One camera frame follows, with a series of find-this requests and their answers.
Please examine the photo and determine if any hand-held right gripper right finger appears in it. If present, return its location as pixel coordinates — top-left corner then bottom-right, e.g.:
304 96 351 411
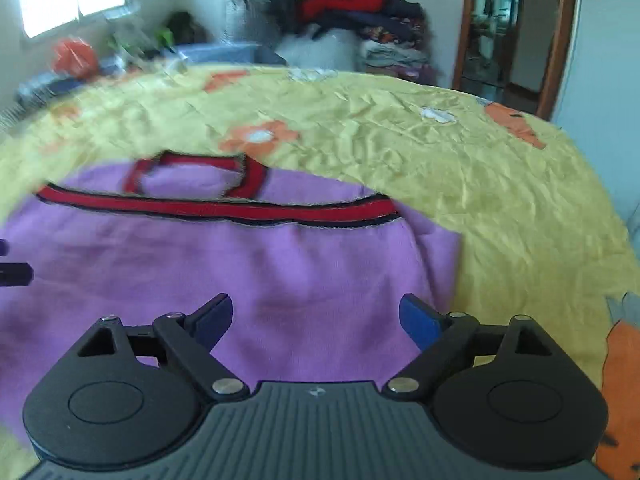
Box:
382 294 568 401

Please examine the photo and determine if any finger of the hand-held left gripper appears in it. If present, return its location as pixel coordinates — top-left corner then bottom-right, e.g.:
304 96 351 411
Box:
0 239 34 287

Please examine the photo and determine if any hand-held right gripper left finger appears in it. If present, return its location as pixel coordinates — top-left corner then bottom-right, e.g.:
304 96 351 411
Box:
75 294 249 401

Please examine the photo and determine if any purple sweater with red collar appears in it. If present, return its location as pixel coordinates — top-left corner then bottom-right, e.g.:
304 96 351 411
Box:
0 151 462 438

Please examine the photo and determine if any pile of dark clothes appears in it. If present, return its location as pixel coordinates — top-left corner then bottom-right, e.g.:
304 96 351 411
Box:
14 71 77 107

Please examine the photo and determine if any stack of folded clothes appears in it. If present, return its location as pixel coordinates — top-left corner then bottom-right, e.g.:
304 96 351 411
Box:
356 34 437 82

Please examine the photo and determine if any yellow floral blanket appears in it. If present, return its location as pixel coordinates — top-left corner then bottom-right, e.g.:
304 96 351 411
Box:
0 62 640 480

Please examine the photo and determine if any orange plastic bag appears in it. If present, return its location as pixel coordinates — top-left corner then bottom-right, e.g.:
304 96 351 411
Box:
52 36 99 79

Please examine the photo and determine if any light grey cloth bundle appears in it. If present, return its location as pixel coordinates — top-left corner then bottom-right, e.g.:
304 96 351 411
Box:
274 26 362 72

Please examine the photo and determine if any dark backpack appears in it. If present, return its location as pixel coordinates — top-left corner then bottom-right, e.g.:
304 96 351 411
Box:
164 10 209 47

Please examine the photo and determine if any checkered bag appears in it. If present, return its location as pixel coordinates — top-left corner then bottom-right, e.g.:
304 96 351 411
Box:
224 0 282 59

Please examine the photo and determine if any white wardrobe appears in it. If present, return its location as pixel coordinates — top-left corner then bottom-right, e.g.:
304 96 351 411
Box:
549 0 640 228

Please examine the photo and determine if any wooden framed mirror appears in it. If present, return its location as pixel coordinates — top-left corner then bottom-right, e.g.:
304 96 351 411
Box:
451 0 582 122

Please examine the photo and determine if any red garment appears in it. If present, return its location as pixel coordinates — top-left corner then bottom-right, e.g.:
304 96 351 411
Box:
296 0 392 24

